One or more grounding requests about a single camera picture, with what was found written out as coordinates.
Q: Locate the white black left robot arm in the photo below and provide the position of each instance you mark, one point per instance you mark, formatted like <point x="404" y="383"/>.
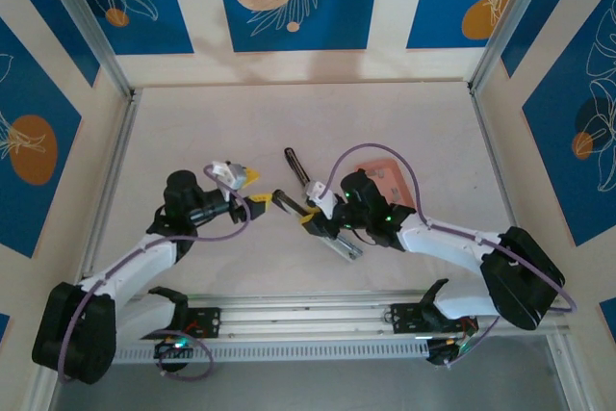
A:
<point x="135" y="262"/>

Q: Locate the aluminium side rail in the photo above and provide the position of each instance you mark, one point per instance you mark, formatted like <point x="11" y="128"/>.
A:
<point x="108" y="189"/>
<point x="492" y="141"/>

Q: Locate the controller circuit board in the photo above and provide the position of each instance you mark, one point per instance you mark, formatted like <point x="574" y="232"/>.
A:
<point x="173" y="347"/>
<point x="445" y="353"/>

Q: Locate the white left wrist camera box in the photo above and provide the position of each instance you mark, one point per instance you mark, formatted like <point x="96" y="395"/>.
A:
<point x="228" y="174"/>

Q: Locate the black stapler part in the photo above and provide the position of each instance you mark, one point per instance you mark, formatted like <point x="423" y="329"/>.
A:
<point x="296" y="165"/>

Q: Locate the aluminium frame post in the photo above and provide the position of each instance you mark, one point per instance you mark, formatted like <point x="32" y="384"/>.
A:
<point x="506" y="21"/>
<point x="43" y="399"/>
<point x="90" y="26"/>
<point x="565" y="372"/>

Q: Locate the blue floral wall panel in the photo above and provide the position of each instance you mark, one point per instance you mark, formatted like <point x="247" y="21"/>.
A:
<point x="433" y="7"/>
<point x="29" y="93"/>
<point x="544" y="11"/>
<point x="159" y="7"/>
<point x="62" y="31"/>
<point x="337" y="21"/>
<point x="568" y="180"/>
<point x="4" y="329"/>
<point x="608" y="324"/>

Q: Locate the silver metal bar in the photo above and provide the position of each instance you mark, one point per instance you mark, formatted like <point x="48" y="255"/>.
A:
<point x="349" y="248"/>

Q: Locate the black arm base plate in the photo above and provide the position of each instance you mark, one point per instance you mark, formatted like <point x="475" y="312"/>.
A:
<point x="406" y="318"/>
<point x="209" y="322"/>

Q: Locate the pink plastic tray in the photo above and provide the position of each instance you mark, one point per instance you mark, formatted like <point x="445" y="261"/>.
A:
<point x="392" y="175"/>

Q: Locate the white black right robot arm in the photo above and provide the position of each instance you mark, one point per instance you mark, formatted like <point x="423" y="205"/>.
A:
<point x="447" y="247"/>

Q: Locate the long aluminium base rail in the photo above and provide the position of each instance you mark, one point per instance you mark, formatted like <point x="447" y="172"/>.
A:
<point x="313" y="315"/>

